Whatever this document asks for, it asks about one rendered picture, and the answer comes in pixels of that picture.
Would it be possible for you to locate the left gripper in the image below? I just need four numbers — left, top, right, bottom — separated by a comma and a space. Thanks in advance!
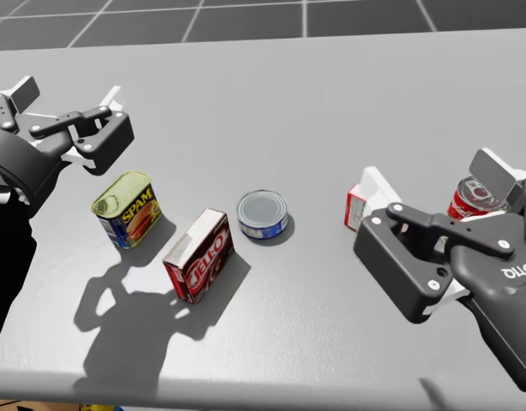
0, 75, 135, 213

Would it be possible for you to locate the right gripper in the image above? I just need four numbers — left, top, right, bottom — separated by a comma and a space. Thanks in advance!
352, 147, 526, 393

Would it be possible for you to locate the red and white can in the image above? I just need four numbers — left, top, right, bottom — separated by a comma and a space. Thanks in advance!
446, 176, 511, 221

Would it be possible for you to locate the green and blue rectangular can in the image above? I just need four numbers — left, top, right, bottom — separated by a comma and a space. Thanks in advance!
90, 170, 163, 251

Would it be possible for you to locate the blue flat can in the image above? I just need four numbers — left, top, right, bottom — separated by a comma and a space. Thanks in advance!
236, 189, 290, 241

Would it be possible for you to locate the red and white carton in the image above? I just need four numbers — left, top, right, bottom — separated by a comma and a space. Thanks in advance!
345, 183, 369, 234

